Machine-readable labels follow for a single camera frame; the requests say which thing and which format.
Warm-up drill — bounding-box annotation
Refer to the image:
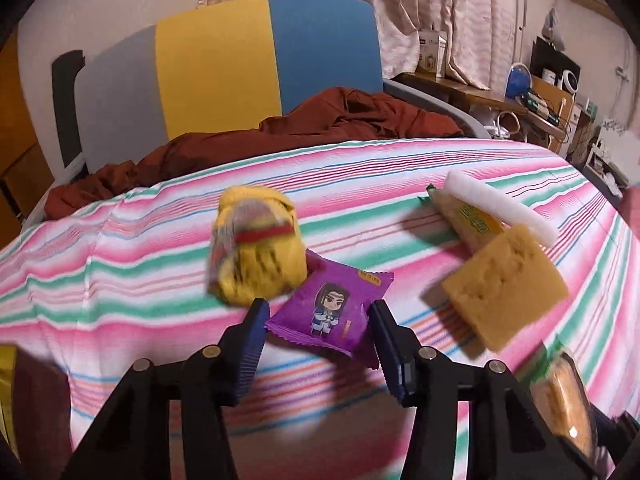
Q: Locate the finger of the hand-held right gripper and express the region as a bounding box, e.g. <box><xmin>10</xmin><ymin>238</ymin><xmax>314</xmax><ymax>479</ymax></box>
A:
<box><xmin>592</xmin><ymin>407</ymin><xmax>640</xmax><ymax>480</ymax></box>

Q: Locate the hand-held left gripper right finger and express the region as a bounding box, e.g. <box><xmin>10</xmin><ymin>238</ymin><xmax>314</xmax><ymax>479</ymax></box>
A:
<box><xmin>369</xmin><ymin>299</ymin><xmax>601</xmax><ymax>480</ymax></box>

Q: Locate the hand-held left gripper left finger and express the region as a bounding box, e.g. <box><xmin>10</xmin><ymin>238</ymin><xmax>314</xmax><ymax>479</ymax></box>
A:
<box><xmin>59</xmin><ymin>298</ymin><xmax>272</xmax><ymax>480</ymax></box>

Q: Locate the clear cracker packet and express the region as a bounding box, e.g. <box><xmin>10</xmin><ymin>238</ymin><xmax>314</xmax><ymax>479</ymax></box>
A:
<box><xmin>530</xmin><ymin>350</ymin><xmax>601</xmax><ymax>466</ymax></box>

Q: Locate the purple snack packet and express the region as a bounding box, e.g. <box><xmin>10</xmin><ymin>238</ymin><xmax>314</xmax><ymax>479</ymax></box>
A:
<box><xmin>264</xmin><ymin>252</ymin><xmax>396</xmax><ymax>368</ymax></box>

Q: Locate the yellow snack bag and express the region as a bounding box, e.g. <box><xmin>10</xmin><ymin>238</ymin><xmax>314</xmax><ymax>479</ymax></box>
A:
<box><xmin>207</xmin><ymin>185</ymin><xmax>308</xmax><ymax>306</ymax></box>

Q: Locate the yellow sponge block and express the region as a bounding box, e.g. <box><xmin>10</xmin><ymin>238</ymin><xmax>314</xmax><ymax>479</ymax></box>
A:
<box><xmin>441</xmin><ymin>224</ymin><xmax>570</xmax><ymax>352</ymax></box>

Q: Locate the striped pink cloth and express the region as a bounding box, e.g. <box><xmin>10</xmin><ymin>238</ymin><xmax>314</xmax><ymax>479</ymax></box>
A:
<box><xmin>0</xmin><ymin>137</ymin><xmax>640</xmax><ymax>480</ymax></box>

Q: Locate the green yellow snack packet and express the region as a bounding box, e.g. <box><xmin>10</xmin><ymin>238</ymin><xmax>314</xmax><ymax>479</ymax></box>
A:
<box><xmin>425</xmin><ymin>185</ymin><xmax>511</xmax><ymax>253</ymax></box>

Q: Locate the white sponge block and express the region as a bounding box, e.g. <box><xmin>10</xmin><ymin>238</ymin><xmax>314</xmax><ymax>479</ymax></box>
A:
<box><xmin>445</xmin><ymin>169</ymin><xmax>558</xmax><ymax>248</ymax></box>

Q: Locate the dark brown cloth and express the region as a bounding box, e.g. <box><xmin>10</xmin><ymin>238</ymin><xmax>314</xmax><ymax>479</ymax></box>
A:
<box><xmin>10</xmin><ymin>350</ymin><xmax>73</xmax><ymax>461</ymax></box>

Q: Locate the reddish brown cloth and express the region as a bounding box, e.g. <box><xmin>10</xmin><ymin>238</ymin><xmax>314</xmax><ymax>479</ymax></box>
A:
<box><xmin>45</xmin><ymin>87</ymin><xmax>463</xmax><ymax>221</ymax></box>

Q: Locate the wooden desk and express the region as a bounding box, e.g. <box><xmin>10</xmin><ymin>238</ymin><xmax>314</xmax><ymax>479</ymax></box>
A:
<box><xmin>392</xmin><ymin>72</ymin><xmax>566</xmax><ymax>141</ymax></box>

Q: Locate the white shelf rack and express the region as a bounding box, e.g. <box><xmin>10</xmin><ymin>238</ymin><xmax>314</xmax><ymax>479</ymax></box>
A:
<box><xmin>582</xmin><ymin>120</ymin><xmax>631</xmax><ymax>191</ymax></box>

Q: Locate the grey yellow blue headboard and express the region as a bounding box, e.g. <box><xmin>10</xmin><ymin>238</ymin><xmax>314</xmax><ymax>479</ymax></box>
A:
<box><xmin>52</xmin><ymin>0</ymin><xmax>493</xmax><ymax>181</ymax></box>

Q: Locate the wooden wardrobe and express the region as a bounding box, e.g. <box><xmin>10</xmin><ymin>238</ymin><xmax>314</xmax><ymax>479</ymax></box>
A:
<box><xmin>0</xmin><ymin>35</ymin><xmax>56</xmax><ymax>226</ymax></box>

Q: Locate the cardboard box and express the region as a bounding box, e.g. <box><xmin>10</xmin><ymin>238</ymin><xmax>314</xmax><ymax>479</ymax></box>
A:
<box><xmin>527</xmin><ymin>75</ymin><xmax>576</xmax><ymax>126</ymax></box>

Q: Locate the blue desk fan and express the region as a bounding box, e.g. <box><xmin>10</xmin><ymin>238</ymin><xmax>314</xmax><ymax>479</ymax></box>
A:
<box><xmin>505</xmin><ymin>62</ymin><xmax>533</xmax><ymax>103</ymax></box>

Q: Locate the white carton box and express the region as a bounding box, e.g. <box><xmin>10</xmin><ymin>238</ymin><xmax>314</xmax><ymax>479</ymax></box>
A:
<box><xmin>417</xmin><ymin>30</ymin><xmax>448</xmax><ymax>78</ymax></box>

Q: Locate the black shelf box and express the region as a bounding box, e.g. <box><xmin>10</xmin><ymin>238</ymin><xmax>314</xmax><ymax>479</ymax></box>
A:
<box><xmin>530</xmin><ymin>37</ymin><xmax>581</xmax><ymax>88</ymax></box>

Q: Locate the patterned beige curtain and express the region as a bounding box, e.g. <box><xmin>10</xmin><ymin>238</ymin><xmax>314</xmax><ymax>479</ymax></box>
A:
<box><xmin>200</xmin><ymin>0</ymin><xmax>526</xmax><ymax>91</ymax></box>

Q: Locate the white desk lamp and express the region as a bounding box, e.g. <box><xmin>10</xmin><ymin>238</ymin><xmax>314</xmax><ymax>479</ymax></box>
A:
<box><xmin>542</xmin><ymin>7</ymin><xmax>566</xmax><ymax>51</ymax></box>

